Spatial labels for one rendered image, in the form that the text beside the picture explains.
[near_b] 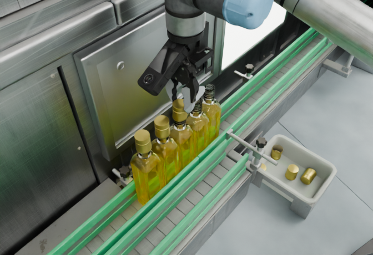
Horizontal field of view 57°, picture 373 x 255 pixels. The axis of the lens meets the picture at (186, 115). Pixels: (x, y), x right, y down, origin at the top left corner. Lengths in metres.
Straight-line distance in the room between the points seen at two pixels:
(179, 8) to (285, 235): 0.75
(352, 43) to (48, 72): 0.55
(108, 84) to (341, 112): 0.98
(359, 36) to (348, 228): 0.70
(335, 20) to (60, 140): 0.62
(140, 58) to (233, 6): 0.35
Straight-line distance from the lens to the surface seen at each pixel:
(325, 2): 0.63
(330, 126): 1.42
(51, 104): 0.78
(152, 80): 0.67
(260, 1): 0.55
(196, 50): 0.73
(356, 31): 0.63
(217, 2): 0.56
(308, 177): 1.18
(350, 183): 1.28
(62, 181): 0.95
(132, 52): 0.81
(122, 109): 0.88
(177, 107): 0.79
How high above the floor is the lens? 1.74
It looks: 47 degrees down
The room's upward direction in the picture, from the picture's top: straight up
